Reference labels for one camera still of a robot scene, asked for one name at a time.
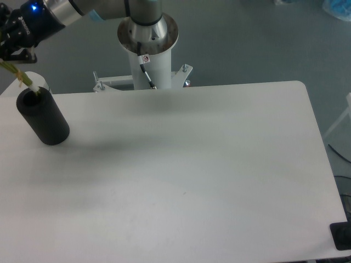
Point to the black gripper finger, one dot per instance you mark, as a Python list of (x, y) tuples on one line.
[(23, 56), (5, 13)]

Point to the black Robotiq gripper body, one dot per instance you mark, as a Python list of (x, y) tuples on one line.
[(30, 24)]

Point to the red tulip bouquet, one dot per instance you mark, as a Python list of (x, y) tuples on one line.
[(21, 76)]

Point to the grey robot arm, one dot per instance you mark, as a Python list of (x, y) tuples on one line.
[(144, 13)]

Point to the black cylindrical vase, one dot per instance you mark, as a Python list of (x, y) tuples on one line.
[(43, 115)]

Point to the blue plastic bag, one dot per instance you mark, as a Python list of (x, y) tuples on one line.
[(339, 9)]

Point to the black device at table edge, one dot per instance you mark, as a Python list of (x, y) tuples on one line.
[(341, 235)]

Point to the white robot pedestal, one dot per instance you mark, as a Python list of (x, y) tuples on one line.
[(149, 50)]

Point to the white frame at right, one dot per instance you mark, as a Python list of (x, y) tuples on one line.
[(337, 122)]

